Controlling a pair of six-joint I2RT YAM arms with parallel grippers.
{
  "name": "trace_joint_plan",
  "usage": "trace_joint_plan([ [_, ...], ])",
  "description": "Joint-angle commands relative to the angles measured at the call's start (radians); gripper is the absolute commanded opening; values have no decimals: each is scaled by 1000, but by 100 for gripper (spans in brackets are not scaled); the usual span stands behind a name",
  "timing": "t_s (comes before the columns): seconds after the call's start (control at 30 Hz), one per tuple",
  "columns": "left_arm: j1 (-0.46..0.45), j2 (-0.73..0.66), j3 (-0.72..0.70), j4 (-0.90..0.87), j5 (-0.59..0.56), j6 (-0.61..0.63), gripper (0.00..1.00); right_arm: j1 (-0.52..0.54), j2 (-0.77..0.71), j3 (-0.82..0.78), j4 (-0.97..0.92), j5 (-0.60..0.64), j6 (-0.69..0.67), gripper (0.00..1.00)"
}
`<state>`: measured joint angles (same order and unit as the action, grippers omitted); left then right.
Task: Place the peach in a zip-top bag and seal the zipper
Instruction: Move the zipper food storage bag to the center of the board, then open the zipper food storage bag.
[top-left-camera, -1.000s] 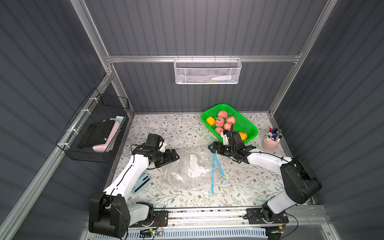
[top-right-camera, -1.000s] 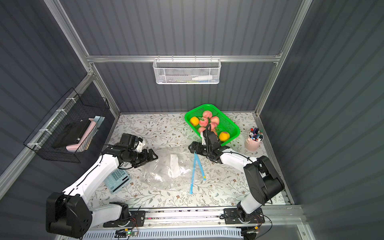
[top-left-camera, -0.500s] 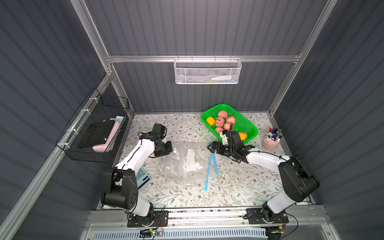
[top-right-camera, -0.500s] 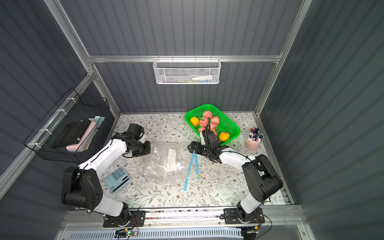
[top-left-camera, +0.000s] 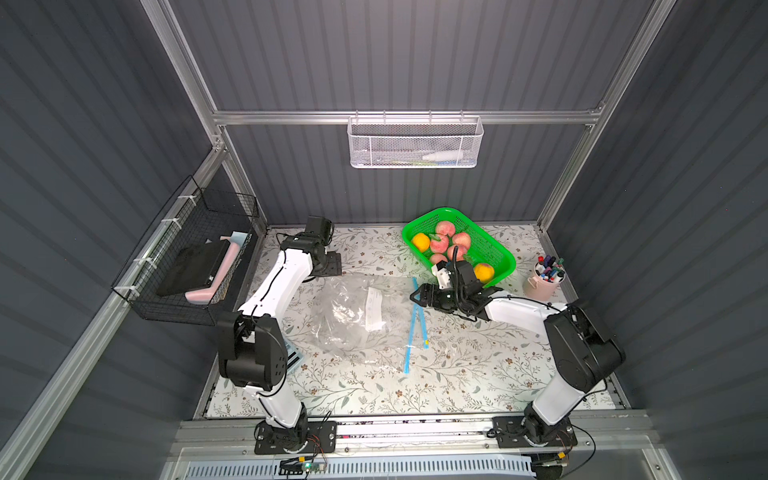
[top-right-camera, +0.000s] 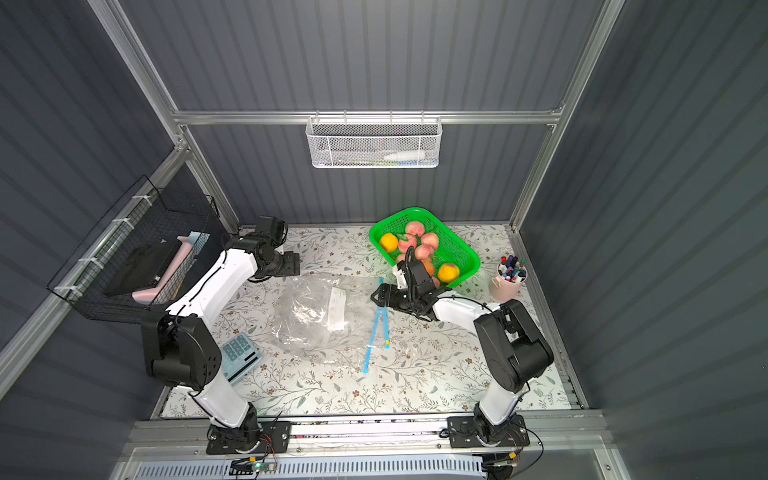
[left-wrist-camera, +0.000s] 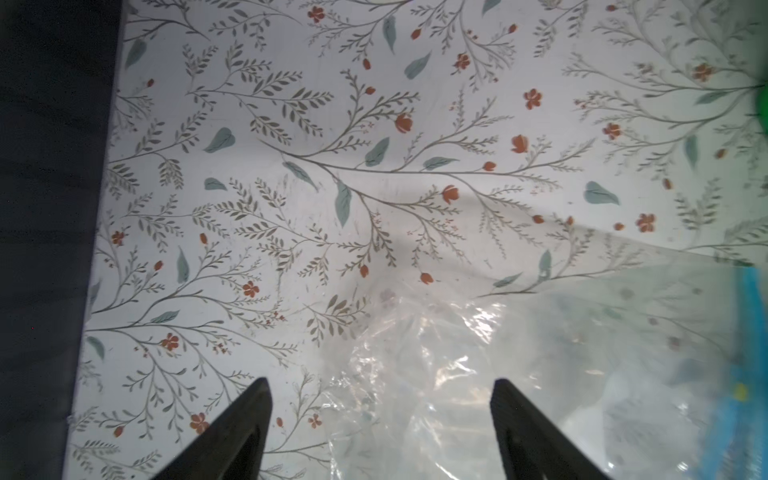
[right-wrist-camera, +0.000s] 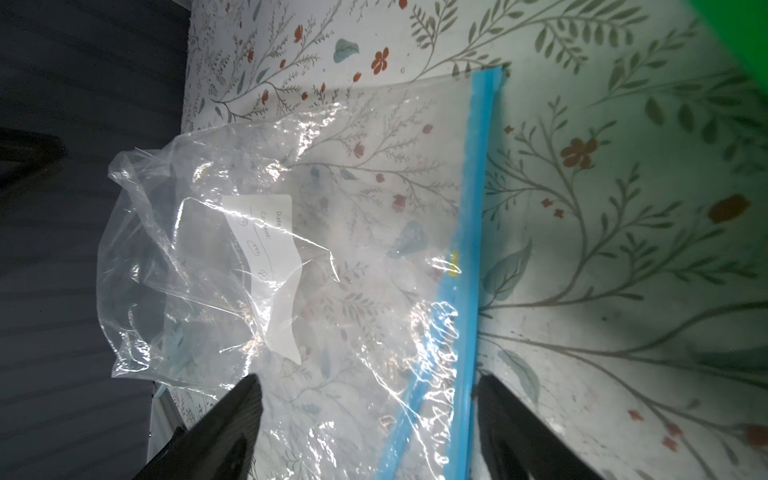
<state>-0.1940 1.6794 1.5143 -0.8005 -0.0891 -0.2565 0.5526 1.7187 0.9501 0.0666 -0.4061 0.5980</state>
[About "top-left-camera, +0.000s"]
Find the pink peach with leaf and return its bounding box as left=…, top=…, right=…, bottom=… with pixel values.
left=429, top=233, right=450, bottom=254

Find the clear zip-top bag blue zipper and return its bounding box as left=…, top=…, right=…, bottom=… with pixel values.
left=310, top=275, right=428, bottom=375

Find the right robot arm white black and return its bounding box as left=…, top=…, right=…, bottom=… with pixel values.
left=410, top=284, right=626, bottom=447

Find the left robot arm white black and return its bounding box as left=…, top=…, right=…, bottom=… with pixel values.
left=217, top=219, right=342, bottom=451

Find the yellow peach right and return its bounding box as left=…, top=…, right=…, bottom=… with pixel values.
left=474, top=263, right=495, bottom=284

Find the yellow peach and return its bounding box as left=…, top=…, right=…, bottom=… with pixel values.
left=474, top=263, right=495, bottom=284
left=411, top=233, right=431, bottom=253

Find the pink peach middle left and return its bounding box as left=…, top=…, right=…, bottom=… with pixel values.
left=430, top=254, right=448, bottom=265

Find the yellow peach left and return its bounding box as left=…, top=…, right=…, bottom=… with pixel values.
left=411, top=233, right=431, bottom=253

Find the pink peach upper right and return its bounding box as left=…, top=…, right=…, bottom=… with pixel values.
left=451, top=232, right=472, bottom=250

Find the pink peach top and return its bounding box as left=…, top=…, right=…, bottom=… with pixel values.
left=435, top=220, right=456, bottom=237

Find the green plastic basket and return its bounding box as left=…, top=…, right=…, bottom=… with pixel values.
left=402, top=207, right=517, bottom=286

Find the pink pen cup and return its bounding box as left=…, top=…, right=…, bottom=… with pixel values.
left=524, top=255, right=566, bottom=302

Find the teal calculator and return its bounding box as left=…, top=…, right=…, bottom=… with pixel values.
left=284, top=339, right=305, bottom=374

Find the black pouch in basket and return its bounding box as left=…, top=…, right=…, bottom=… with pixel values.
left=156, top=240, right=222, bottom=297

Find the white tube in basket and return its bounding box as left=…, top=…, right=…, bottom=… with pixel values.
left=422, top=150, right=464, bottom=164

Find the white wire wall basket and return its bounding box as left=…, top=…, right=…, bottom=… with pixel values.
left=347, top=114, right=484, bottom=169

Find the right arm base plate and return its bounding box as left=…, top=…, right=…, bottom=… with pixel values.
left=485, top=415, right=578, bottom=450

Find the black wire wall basket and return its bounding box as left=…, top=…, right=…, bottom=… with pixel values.
left=112, top=178, right=260, bottom=326

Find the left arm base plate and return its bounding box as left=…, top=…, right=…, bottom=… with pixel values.
left=253, top=420, right=338, bottom=455

